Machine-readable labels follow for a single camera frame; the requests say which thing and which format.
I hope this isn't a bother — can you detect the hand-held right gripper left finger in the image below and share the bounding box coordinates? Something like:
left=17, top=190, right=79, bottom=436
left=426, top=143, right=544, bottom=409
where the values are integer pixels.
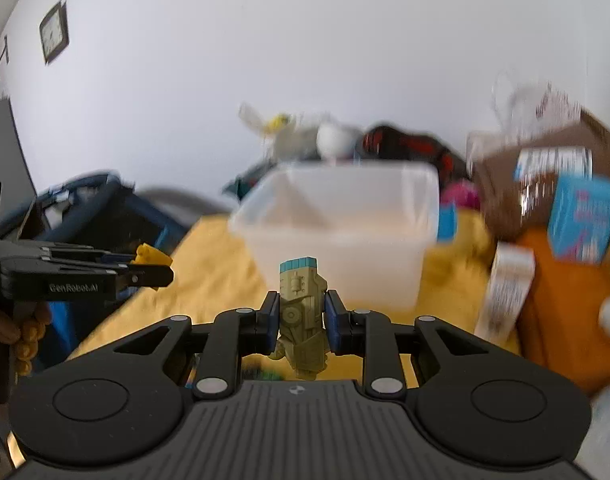
left=112, top=290, right=281, bottom=402

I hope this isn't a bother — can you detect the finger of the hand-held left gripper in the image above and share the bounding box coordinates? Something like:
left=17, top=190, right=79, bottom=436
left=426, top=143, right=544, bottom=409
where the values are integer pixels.
left=45, top=243, right=138, bottom=269
left=116, top=265, right=175, bottom=292

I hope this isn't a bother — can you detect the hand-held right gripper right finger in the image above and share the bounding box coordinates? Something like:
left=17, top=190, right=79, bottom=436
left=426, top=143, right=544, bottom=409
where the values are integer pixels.
left=325, top=290, right=486, bottom=402

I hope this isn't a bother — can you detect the yellow toy piece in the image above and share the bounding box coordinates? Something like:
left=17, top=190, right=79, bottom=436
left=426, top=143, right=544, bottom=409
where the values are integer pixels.
left=134, top=243, right=174, bottom=267

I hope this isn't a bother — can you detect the olive toy robot figure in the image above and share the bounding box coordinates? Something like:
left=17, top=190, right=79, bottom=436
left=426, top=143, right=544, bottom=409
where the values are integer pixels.
left=270, top=256, right=331, bottom=380

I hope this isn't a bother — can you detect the translucent plastic storage bin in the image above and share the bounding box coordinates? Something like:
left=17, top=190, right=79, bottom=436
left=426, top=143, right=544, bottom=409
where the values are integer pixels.
left=229, top=162, right=441, bottom=311

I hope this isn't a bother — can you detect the blue and black bag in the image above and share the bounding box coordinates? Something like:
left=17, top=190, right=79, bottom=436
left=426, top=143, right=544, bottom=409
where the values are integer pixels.
left=35, top=172, right=191, bottom=361

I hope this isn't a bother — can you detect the yellow blanket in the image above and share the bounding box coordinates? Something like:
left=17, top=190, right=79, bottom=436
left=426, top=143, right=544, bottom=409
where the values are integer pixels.
left=70, top=209, right=522, bottom=392

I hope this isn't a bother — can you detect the dark grey board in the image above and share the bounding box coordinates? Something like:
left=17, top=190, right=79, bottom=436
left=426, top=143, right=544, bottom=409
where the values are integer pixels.
left=0, top=99, right=37, bottom=233

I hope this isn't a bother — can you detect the white milk carton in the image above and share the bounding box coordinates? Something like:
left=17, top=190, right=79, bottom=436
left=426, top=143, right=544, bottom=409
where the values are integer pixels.
left=474, top=241, right=536, bottom=342

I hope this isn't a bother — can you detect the pink object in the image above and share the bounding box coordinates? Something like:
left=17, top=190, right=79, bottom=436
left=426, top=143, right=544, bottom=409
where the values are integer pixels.
left=440, top=180, right=483, bottom=211

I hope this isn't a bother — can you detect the white round object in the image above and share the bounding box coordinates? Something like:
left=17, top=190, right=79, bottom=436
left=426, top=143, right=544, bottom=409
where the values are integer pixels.
left=316, top=123, right=360, bottom=159

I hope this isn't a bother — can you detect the white and yellow plastic bag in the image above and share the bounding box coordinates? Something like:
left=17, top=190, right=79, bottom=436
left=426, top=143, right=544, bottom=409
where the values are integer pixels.
left=237, top=102, right=320, bottom=161

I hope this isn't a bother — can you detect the black and red object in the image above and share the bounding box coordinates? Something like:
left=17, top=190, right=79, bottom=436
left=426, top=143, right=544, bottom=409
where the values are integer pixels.
left=359, top=123, right=470, bottom=186

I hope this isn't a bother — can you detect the brown padded envelope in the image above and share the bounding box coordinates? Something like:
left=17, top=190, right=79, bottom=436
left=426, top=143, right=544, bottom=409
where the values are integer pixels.
left=467, top=107, right=610, bottom=241

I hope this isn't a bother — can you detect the light blue box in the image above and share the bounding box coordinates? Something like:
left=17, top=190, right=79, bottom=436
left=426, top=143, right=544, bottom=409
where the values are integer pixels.
left=546, top=174, right=610, bottom=265

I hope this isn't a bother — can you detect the pale paper packet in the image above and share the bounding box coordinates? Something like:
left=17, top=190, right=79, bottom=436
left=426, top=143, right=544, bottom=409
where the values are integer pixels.
left=575, top=382, right=610, bottom=476

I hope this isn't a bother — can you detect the clear plastic bag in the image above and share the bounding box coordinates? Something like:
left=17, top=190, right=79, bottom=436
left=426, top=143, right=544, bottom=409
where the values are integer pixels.
left=490, top=72, right=583, bottom=136

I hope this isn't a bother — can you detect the yellow bead bracelet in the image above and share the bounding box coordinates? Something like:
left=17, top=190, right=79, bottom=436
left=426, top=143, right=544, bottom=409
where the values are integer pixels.
left=14, top=317, right=50, bottom=377

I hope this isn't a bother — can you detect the blue bin handle clip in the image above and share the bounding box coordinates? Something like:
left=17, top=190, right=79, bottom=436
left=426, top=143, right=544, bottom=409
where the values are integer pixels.
left=437, top=204, right=458, bottom=244

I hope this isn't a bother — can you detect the dark framed wall clock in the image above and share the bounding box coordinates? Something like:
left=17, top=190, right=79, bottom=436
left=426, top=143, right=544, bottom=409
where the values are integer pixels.
left=38, top=0, right=71, bottom=66

